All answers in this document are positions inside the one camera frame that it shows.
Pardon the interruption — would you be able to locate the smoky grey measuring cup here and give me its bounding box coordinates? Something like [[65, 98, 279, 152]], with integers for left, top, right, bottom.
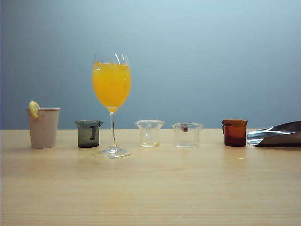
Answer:
[[74, 120, 103, 148]]

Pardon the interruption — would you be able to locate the amber measuring cup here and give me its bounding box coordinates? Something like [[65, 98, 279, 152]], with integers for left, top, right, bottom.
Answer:
[[221, 119, 249, 147]]

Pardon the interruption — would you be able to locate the clear measuring cup yellowish residue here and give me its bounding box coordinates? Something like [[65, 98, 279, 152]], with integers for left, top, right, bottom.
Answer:
[[135, 119, 165, 148]]

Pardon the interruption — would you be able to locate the silver foil bag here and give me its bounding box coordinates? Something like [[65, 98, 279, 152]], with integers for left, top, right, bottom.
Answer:
[[246, 121, 301, 147]]

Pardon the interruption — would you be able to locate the yellow lemon slice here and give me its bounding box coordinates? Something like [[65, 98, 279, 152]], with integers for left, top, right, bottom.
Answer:
[[29, 101, 41, 119]]

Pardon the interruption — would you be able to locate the tall stemmed wine glass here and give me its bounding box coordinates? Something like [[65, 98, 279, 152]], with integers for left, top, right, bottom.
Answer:
[[92, 52, 132, 159]]

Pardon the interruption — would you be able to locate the beige paper cup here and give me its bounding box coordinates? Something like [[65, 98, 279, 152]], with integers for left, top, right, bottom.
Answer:
[[25, 108, 61, 149]]

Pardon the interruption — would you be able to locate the clear measuring cup red dot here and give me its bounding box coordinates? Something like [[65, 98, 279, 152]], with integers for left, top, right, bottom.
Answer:
[[171, 122, 204, 149]]

